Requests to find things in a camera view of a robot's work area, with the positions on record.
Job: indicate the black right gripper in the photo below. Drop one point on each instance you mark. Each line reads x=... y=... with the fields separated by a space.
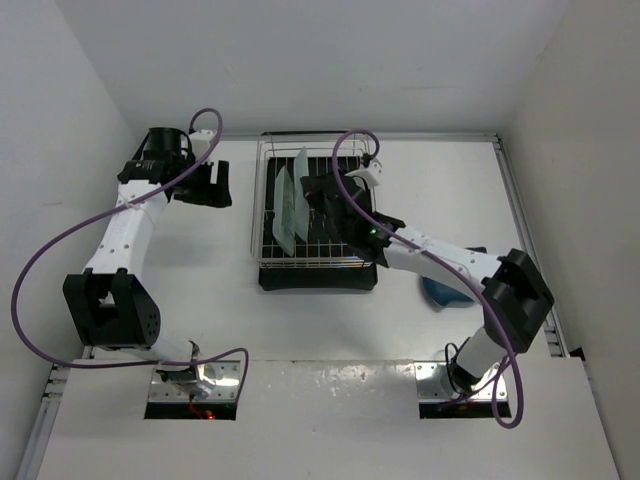
x=313 y=187

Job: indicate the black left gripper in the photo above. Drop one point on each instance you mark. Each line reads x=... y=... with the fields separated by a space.
x=209 y=194

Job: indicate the light green rectangular plate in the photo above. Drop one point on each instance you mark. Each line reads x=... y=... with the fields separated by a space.
x=283 y=226

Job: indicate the light green plate with berries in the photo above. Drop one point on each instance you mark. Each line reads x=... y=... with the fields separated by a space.
x=301 y=206

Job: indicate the dark blue round plate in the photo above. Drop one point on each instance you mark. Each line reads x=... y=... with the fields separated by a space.
x=446 y=289

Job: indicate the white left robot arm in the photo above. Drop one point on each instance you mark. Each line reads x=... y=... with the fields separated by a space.
x=110 y=307

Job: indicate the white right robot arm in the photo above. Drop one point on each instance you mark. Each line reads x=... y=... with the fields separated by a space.
x=510 y=288

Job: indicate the black drip tray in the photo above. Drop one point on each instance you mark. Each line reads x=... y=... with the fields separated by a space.
x=320 y=277

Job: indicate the metal wire dish rack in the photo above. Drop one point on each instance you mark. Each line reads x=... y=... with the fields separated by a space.
x=276 y=150

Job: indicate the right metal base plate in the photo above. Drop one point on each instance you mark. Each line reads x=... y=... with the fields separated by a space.
x=433 y=384

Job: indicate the metal base plate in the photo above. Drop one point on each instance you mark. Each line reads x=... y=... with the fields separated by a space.
x=433 y=384
x=215 y=382

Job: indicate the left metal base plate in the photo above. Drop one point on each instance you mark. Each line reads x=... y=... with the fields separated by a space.
x=215 y=382

